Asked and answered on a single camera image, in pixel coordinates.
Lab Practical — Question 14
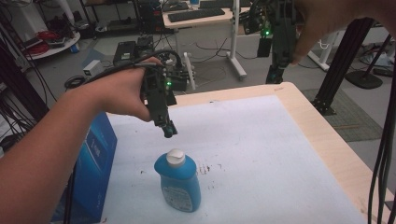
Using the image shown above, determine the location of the small white box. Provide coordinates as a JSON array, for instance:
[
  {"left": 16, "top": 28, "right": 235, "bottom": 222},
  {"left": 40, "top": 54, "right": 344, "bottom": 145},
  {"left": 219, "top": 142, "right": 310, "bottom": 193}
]
[{"left": 82, "top": 59, "right": 105, "bottom": 77}]

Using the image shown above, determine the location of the white desk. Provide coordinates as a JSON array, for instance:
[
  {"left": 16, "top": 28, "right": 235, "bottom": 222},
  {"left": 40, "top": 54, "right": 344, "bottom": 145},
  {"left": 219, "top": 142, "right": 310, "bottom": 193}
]
[{"left": 162, "top": 0, "right": 252, "bottom": 81}]

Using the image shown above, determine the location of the blue bottle with white cap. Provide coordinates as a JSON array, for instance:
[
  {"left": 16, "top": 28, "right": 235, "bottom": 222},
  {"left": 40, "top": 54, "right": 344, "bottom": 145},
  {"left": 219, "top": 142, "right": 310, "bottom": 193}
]
[{"left": 153, "top": 147, "right": 202, "bottom": 214}]

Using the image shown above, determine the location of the dark floor mat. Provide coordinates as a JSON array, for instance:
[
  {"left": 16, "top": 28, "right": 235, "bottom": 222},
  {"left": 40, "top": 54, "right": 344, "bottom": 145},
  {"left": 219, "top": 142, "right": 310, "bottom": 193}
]
[{"left": 300, "top": 88, "right": 375, "bottom": 143}]

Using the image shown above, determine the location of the black computer case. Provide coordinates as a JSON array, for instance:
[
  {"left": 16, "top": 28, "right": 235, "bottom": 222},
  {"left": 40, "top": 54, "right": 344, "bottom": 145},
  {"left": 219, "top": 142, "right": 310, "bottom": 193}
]
[{"left": 112, "top": 40, "right": 138, "bottom": 65}]

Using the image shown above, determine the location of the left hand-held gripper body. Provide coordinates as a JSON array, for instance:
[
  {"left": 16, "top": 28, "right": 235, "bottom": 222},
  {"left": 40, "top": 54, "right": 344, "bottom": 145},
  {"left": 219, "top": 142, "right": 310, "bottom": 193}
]
[{"left": 139, "top": 60, "right": 190, "bottom": 128}]

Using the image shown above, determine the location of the black cable coil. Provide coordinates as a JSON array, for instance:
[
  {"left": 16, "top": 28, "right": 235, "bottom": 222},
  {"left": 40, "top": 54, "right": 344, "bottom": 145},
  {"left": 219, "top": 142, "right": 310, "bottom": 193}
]
[{"left": 64, "top": 75, "right": 87, "bottom": 91}]

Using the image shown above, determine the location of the white table mat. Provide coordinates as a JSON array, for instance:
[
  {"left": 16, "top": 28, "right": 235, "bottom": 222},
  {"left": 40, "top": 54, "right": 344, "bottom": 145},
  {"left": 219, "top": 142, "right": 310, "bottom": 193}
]
[{"left": 98, "top": 94, "right": 369, "bottom": 224}]

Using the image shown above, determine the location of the white power strip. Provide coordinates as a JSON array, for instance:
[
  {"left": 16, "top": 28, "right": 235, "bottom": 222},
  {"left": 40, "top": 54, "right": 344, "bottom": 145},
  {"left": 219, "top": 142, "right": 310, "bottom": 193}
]
[{"left": 182, "top": 51, "right": 198, "bottom": 91}]

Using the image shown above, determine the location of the person's left hand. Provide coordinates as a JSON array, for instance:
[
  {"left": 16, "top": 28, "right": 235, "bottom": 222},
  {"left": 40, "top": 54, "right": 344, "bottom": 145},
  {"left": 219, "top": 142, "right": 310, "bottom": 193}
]
[{"left": 81, "top": 57, "right": 163, "bottom": 122}]

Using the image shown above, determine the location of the white desk leg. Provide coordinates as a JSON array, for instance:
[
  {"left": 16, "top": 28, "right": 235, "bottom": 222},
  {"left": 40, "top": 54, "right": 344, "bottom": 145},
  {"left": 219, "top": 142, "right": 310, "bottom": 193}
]
[{"left": 306, "top": 30, "right": 341, "bottom": 72}]

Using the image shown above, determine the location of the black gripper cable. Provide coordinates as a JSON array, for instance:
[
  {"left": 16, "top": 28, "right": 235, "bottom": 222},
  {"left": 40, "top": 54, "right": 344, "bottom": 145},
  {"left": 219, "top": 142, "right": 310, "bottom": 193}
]
[{"left": 83, "top": 49, "right": 185, "bottom": 84}]

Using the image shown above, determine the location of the blue cardboard box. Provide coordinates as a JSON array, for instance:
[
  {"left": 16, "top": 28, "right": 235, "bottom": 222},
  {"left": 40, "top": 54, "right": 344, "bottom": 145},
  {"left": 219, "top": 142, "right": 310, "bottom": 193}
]
[{"left": 50, "top": 111, "right": 119, "bottom": 224}]

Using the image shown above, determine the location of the red cable coil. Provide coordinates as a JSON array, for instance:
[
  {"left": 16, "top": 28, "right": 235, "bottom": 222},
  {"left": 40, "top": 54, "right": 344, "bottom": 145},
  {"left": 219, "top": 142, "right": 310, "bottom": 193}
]
[{"left": 25, "top": 30, "right": 62, "bottom": 56}]

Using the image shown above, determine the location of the black keyboard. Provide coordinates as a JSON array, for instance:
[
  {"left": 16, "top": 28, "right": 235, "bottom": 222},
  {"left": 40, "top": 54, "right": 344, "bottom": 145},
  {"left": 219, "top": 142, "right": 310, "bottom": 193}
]
[{"left": 166, "top": 7, "right": 227, "bottom": 23}]

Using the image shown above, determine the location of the round white table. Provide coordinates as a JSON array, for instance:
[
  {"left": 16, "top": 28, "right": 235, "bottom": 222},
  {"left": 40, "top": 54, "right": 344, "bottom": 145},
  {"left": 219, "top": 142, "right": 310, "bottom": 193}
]
[{"left": 21, "top": 31, "right": 81, "bottom": 62}]

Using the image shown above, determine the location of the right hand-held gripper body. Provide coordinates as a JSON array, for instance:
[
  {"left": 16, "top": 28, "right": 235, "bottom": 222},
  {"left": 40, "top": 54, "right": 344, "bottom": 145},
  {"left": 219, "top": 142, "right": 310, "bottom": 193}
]
[{"left": 243, "top": 0, "right": 301, "bottom": 71}]

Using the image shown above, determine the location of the black round stand base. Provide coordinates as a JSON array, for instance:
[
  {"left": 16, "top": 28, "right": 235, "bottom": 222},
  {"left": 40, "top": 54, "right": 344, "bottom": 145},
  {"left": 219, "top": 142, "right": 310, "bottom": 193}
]
[{"left": 344, "top": 34, "right": 393, "bottom": 91}]

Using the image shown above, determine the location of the person's right hand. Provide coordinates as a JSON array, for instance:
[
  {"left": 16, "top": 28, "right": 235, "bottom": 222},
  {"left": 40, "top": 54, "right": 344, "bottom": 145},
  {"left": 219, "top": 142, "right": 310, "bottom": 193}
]
[{"left": 290, "top": 0, "right": 396, "bottom": 67}]

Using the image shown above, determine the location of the black hanging cable bundle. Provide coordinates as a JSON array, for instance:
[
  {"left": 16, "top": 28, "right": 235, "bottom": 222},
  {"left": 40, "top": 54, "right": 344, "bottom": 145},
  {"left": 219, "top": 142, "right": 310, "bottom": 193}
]
[{"left": 367, "top": 60, "right": 396, "bottom": 224}]

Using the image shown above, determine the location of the black aluminium stand post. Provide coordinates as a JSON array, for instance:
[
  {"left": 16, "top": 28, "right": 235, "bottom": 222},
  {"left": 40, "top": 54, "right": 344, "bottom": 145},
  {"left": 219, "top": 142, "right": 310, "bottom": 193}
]
[{"left": 310, "top": 17, "right": 376, "bottom": 117}]

